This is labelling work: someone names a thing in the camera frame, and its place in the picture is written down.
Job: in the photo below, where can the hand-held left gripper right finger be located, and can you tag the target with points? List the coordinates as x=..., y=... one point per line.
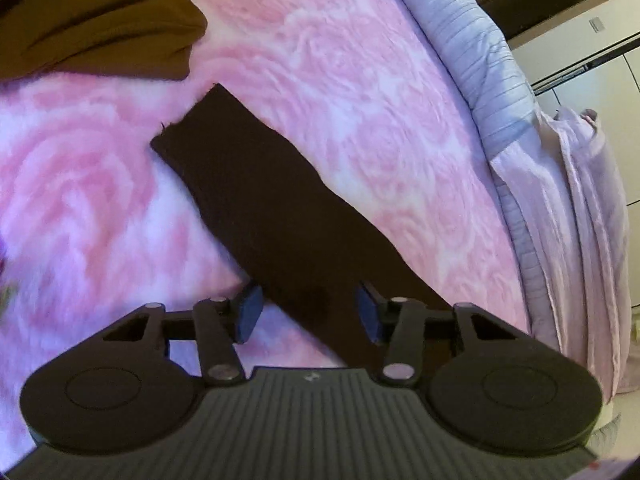
x=370, y=317

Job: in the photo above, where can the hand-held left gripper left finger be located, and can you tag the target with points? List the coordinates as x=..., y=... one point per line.
x=248, y=310

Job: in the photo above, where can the dark brown cloth strip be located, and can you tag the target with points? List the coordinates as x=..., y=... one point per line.
x=260, y=200

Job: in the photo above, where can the pink floral blanket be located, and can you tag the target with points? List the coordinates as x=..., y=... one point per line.
x=350, y=110

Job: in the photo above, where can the light pink cloth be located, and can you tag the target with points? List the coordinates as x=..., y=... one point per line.
x=575, y=200

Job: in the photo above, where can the grey striped quilt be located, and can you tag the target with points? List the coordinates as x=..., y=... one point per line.
x=460, y=50

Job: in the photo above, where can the brown folded garment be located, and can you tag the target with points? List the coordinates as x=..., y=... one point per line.
x=100, y=35

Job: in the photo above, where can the white wardrobe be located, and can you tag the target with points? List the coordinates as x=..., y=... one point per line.
x=615, y=100

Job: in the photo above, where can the small grey switch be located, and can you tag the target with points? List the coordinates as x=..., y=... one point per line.
x=596, y=25

